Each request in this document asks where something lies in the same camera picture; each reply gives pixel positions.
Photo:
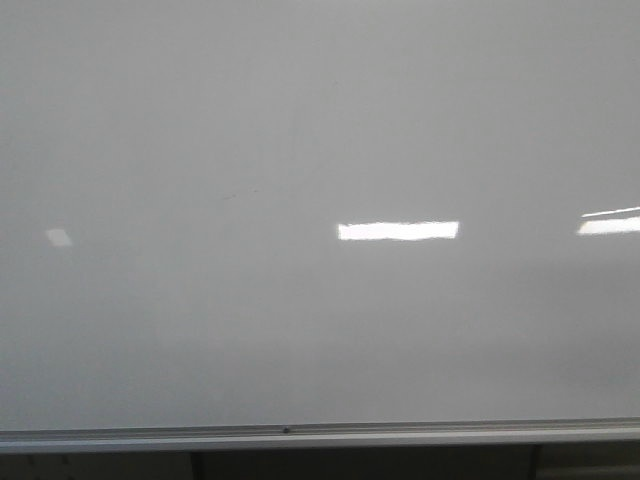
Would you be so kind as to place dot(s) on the white whiteboard with aluminium frame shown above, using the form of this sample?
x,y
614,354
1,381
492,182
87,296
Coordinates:
x,y
280,224

